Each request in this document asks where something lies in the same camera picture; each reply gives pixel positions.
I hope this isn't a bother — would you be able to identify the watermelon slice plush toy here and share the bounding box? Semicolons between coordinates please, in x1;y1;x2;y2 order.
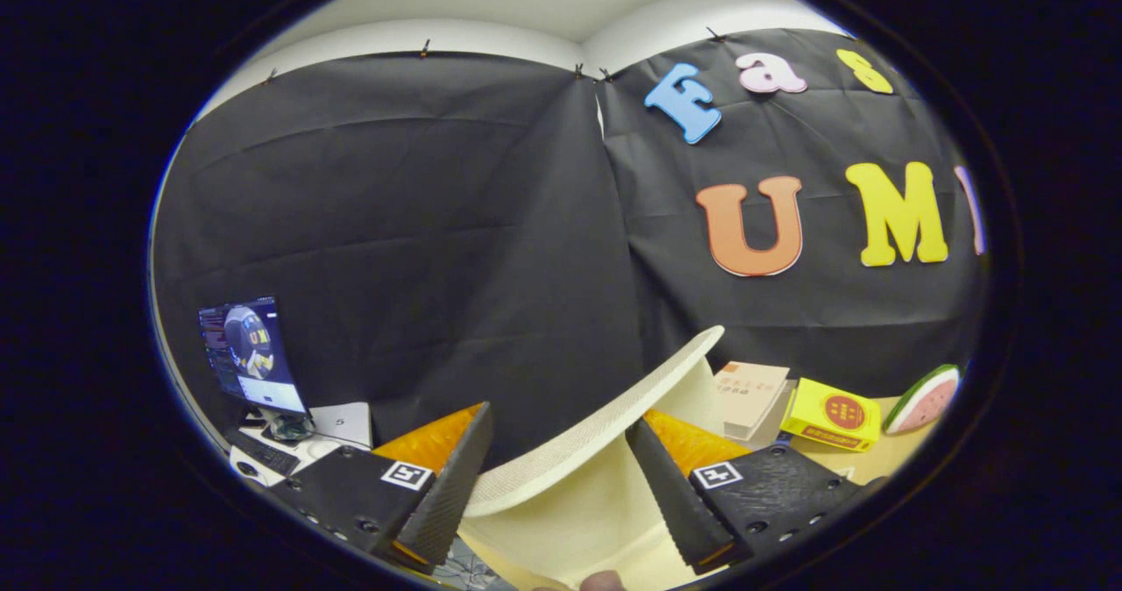
883;364;962;436

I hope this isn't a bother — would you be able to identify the black keyboard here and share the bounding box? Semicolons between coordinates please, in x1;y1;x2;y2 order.
223;425;302;478

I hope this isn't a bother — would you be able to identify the beige book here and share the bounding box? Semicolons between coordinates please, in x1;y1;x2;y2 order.
712;361;792;442

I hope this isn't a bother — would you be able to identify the yellow book with red circle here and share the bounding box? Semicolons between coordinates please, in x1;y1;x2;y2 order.
779;378;883;452

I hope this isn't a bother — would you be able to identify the white paper sheet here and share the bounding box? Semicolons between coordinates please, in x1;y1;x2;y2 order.
310;402;374;450

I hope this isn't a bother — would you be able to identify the computer monitor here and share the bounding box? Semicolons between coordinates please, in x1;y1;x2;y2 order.
198;296;309;416

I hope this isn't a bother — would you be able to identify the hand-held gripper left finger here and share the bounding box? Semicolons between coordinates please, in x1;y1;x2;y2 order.
263;401;494;574

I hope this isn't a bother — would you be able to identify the cream storage box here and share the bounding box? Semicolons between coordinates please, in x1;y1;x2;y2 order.
456;326;730;591

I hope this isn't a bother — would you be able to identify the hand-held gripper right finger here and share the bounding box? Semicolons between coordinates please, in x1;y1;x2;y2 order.
625;409;886;574

